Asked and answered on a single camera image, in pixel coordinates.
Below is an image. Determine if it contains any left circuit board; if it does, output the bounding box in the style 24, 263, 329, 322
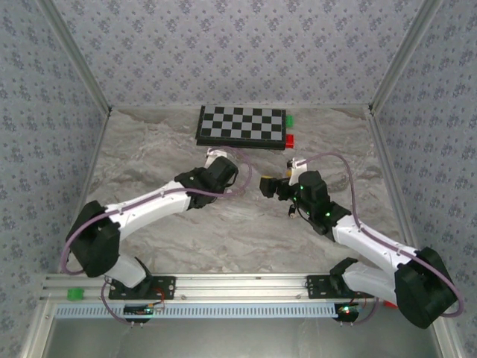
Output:
122, 304, 156, 317

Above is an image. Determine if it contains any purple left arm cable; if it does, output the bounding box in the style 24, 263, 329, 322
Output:
60, 147, 253, 329

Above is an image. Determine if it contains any black and grey chessboard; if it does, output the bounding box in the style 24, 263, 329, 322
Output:
195, 104, 288, 151

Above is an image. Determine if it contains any circuit board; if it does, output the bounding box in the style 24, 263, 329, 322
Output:
335, 304, 362, 321
122, 304, 156, 317

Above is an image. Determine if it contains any aluminium corner post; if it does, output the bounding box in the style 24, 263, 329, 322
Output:
367, 0, 445, 115
39, 0, 113, 115

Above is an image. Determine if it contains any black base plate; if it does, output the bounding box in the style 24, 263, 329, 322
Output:
306, 274, 358, 300
107, 274, 177, 301

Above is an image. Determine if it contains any aluminium lower frame profile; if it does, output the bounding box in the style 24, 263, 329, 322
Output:
20, 302, 57, 358
432, 320, 465, 358

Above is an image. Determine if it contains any aluminium table edge profile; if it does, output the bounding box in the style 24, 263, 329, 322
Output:
367, 111, 424, 271
57, 111, 113, 275

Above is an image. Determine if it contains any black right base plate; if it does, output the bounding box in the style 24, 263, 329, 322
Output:
306, 274, 358, 300

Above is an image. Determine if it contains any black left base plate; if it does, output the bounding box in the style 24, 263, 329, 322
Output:
107, 274, 177, 301

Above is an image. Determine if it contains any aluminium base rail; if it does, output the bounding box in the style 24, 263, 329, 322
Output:
40, 273, 446, 302

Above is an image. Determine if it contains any right circuit board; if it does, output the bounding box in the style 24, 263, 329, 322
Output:
335, 304, 362, 321

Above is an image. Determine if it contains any white slotted cable duct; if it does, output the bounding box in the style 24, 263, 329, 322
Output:
54, 302, 344, 320

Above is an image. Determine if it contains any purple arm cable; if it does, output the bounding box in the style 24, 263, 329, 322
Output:
297, 151, 465, 325
60, 147, 253, 329

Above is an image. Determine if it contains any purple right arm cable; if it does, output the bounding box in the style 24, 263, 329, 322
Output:
297, 151, 465, 325

